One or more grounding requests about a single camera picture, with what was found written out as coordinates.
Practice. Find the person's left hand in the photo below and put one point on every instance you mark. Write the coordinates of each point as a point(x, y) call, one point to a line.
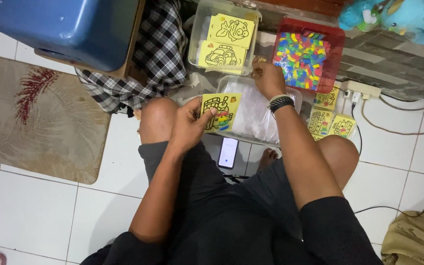
point(186, 127)

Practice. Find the yellow fish outline card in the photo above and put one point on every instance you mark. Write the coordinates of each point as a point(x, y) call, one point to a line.
point(231, 30)

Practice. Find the blue plush toy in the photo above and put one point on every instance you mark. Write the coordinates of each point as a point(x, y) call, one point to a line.
point(410, 16)

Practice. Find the red plastic container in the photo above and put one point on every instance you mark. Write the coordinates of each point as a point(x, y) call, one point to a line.
point(335, 55)

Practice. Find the white power strip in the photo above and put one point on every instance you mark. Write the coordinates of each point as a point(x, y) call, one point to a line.
point(361, 88)

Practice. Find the smartphone with white screen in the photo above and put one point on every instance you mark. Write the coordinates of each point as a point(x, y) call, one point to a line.
point(228, 152)

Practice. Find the person's black shorts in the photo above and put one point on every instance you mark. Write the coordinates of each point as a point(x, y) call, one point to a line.
point(234, 221)

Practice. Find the yellow car outline card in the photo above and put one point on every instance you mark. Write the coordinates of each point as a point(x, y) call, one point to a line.
point(221, 56)

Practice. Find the small clear packet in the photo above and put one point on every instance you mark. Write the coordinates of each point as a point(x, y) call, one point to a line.
point(260, 58)

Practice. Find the black and white wristband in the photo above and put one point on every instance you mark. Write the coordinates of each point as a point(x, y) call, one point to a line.
point(280, 103)

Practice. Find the person's right hand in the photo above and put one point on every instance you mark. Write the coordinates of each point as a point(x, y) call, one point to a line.
point(270, 80)

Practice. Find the clear shallow plastic tray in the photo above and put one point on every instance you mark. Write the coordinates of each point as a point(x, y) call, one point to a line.
point(296, 96)

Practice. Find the heap of colourful sand packets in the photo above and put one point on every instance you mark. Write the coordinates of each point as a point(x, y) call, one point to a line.
point(302, 59)

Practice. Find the pile of clear plastic sleeves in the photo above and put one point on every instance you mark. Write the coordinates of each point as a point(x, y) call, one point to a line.
point(252, 110)

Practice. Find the yellow card with round figure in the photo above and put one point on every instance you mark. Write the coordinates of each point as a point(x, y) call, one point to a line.
point(327, 99)

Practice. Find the yellow card with coloured vehicle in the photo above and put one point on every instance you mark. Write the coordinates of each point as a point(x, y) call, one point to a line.
point(342, 127)

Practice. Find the clear plastic container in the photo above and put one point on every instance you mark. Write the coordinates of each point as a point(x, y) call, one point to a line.
point(197, 22)

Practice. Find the beige rug with red leaf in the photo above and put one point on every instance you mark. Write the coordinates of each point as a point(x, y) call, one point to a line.
point(39, 117)

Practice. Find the person's foot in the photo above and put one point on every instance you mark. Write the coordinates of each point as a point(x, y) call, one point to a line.
point(267, 159)

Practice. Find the grey striped mat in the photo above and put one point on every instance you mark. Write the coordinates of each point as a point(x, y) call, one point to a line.
point(388, 62)

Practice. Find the yellow card with coloured train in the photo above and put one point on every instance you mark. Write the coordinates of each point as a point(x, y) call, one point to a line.
point(320, 122)

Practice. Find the yellow sand art card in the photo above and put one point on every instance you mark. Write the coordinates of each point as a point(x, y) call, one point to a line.
point(225, 106)

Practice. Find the person's right fingers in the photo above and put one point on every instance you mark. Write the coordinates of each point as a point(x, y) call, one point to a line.
point(258, 69)

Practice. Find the white charger plug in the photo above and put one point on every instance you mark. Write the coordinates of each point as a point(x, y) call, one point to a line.
point(355, 97)

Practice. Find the brown wooden furniture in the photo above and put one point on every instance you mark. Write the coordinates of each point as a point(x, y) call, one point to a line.
point(300, 6)

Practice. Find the black and white checkered cloth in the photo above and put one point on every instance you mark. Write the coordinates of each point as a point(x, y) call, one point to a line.
point(160, 51)

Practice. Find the beige fabric bag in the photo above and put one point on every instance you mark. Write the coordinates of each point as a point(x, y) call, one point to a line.
point(416, 239)

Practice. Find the yellow card mostly hidden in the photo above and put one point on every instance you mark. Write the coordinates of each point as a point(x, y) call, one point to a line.
point(317, 137)

